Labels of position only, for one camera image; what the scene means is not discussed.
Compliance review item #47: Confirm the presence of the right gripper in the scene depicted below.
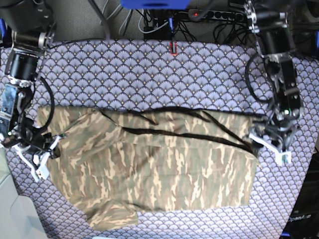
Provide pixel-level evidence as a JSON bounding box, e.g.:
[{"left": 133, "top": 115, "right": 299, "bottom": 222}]
[{"left": 2, "top": 117, "right": 61, "bottom": 159}]

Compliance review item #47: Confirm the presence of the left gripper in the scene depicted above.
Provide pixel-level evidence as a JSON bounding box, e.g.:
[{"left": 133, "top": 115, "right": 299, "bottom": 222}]
[{"left": 249, "top": 112, "right": 300, "bottom": 156}]

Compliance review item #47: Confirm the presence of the camouflage T-shirt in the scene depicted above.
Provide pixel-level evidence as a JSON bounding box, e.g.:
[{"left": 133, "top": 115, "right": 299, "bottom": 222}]
[{"left": 47, "top": 107, "right": 259, "bottom": 231}]

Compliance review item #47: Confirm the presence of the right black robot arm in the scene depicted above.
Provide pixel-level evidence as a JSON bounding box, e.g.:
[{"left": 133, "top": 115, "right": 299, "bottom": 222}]
[{"left": 0, "top": 0, "right": 57, "bottom": 156}]

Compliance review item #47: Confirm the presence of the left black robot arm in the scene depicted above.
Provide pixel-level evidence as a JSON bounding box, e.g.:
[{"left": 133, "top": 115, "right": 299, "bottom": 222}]
[{"left": 244, "top": 0, "right": 303, "bottom": 160}]

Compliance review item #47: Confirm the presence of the white plastic bin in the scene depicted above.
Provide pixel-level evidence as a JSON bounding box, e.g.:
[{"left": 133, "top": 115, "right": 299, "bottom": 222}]
[{"left": 0, "top": 148, "right": 47, "bottom": 239}]

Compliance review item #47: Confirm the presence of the black OpenArm box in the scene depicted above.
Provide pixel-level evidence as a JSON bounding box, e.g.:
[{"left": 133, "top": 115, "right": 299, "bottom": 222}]
[{"left": 282, "top": 152, "right": 319, "bottom": 239}]

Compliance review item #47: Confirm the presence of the red black table clamp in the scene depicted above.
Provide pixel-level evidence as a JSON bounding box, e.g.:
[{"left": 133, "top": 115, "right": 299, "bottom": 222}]
[{"left": 169, "top": 41, "right": 177, "bottom": 56}]

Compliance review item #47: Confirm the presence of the black power strip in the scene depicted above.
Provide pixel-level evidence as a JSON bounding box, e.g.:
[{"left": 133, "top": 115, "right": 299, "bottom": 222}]
[{"left": 201, "top": 10, "right": 246, "bottom": 22}]

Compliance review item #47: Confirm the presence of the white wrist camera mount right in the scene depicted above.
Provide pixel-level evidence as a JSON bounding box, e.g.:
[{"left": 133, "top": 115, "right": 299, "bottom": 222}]
[{"left": 13, "top": 135, "right": 62, "bottom": 183}]

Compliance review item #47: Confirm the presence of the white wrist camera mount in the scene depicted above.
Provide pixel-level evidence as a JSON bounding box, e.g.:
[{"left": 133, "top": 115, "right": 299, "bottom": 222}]
[
  {"left": 248, "top": 133, "right": 292, "bottom": 166},
  {"left": 13, "top": 135, "right": 62, "bottom": 183}
]

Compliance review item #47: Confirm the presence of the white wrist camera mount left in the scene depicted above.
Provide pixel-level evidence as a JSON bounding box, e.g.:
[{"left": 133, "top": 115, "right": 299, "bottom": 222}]
[{"left": 248, "top": 133, "right": 292, "bottom": 166}]

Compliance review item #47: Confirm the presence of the blue vertical clamp post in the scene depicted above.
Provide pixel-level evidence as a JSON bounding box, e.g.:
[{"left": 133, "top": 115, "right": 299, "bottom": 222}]
[{"left": 168, "top": 17, "right": 174, "bottom": 41}]

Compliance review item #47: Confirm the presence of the blue mount plate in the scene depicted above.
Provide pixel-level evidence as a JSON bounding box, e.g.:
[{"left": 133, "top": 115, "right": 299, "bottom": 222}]
[{"left": 121, "top": 0, "right": 190, "bottom": 9}]

